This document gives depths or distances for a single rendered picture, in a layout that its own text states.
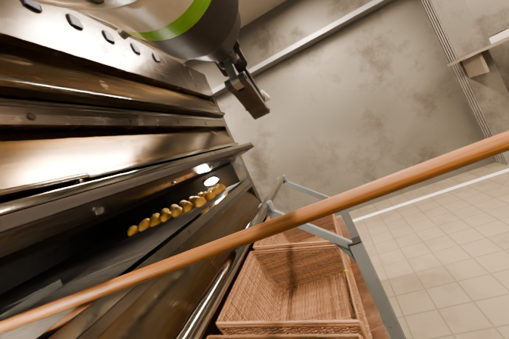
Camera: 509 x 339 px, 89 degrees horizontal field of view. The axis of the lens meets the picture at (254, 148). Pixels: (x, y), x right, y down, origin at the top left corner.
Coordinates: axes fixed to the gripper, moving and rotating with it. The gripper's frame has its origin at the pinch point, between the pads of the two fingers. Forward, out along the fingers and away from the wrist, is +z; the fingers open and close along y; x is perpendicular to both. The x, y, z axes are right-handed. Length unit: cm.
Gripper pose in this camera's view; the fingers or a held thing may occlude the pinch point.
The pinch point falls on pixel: (245, 63)
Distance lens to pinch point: 46.2
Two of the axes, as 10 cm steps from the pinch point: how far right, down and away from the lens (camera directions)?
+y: 4.1, 9.1, -0.2
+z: 2.0, -0.7, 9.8
